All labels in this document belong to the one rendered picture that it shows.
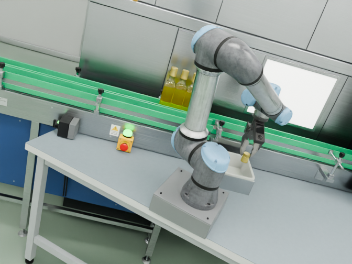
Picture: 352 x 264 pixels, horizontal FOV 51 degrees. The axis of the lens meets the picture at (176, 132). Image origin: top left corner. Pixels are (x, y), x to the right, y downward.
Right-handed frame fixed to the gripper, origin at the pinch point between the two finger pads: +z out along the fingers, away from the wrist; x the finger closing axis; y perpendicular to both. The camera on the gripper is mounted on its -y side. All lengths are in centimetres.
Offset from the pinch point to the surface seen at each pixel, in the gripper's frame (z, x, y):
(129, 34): -30, 70, 40
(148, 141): 11.6, 46.1, 9.8
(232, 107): -7.6, 5.5, 38.5
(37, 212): 55, 90, -9
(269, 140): -0.6, -15.9, 23.2
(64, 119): 8, 87, 3
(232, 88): -18.1, 9.1, 38.4
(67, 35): 60, 181, 332
